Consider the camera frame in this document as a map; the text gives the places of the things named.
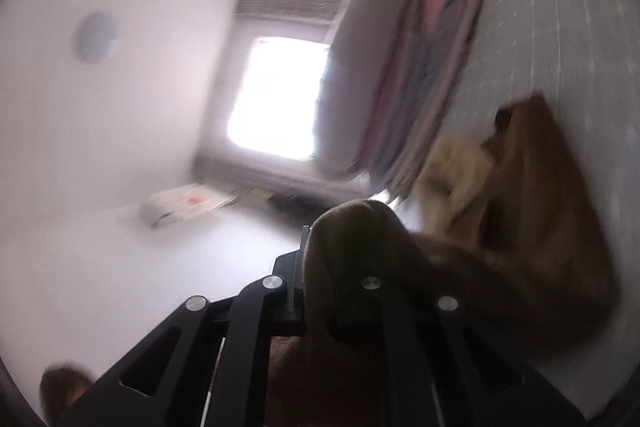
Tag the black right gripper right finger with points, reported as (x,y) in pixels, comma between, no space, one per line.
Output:
(440,363)

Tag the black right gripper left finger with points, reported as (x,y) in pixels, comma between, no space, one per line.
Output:
(205,365)

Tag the brown coat with cream collar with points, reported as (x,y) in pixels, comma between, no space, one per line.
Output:
(529,254)

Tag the person's hand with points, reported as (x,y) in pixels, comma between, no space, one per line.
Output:
(60,386)

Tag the bright window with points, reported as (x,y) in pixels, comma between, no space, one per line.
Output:
(276,106)

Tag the grey pillow on quilts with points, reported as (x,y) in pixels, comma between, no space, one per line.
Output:
(361,45)

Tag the stack of folded quilts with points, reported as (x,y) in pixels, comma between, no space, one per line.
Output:
(428,53)

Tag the round ceiling lamp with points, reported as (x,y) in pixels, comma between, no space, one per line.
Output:
(95,37)

